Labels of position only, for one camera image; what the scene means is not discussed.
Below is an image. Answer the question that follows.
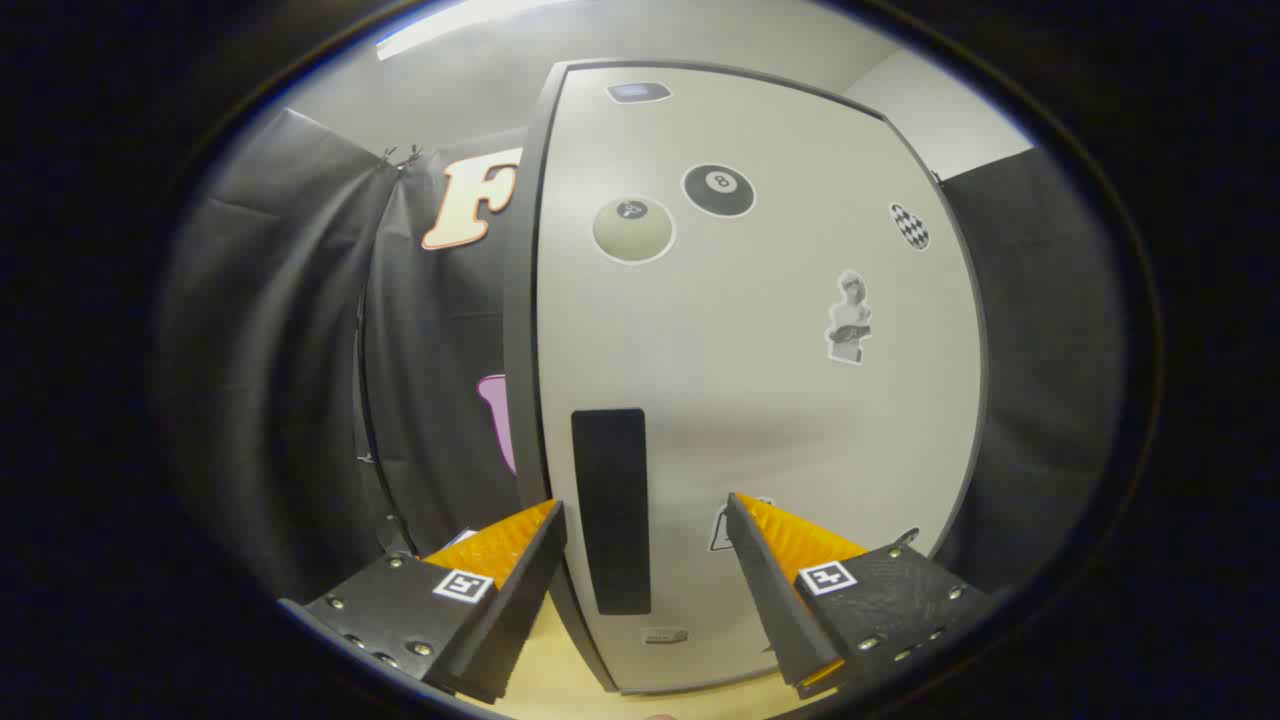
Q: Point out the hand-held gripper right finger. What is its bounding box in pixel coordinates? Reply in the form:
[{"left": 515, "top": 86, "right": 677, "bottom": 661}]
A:
[{"left": 724, "top": 492, "right": 993, "bottom": 700}]

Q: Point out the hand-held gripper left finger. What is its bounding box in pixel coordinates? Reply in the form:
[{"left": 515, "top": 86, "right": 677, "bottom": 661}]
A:
[{"left": 278, "top": 498, "right": 568, "bottom": 705}]

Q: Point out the black door handle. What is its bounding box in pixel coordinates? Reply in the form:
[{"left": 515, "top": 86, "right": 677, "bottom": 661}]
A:
[{"left": 571, "top": 408, "right": 652, "bottom": 616}]

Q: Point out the white cabinet door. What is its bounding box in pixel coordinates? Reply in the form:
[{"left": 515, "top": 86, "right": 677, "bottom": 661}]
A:
[{"left": 535, "top": 65, "right": 986, "bottom": 693}]

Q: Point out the dark grey cabinet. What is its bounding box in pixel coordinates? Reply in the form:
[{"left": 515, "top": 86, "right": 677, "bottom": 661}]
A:
[{"left": 503, "top": 58, "right": 991, "bottom": 696}]

